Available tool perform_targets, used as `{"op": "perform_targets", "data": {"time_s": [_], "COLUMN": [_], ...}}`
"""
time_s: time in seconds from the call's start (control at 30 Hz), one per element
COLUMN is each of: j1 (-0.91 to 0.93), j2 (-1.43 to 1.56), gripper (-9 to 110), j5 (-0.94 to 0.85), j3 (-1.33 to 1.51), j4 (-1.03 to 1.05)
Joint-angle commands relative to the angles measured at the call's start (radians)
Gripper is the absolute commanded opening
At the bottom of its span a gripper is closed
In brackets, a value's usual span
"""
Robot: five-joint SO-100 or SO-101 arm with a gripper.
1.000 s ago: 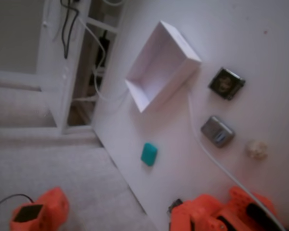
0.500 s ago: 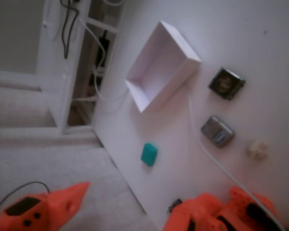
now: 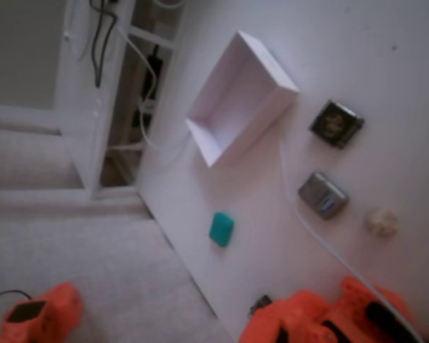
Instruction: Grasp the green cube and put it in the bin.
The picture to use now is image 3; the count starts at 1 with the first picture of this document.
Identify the green cube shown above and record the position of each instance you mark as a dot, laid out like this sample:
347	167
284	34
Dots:
221	228

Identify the white cardboard box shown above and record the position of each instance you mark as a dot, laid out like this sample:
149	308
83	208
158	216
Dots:
236	118

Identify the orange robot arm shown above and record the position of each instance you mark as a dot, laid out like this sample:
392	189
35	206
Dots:
307	318

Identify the white furniture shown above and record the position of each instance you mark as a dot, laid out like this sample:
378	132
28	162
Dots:
78	107

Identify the small grey box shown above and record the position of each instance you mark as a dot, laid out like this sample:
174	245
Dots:
323	196

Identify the black case with brown coin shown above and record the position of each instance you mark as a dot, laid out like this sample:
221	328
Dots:
336	124

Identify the beige crumpled ball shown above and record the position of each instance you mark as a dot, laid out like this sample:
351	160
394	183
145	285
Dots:
380	222

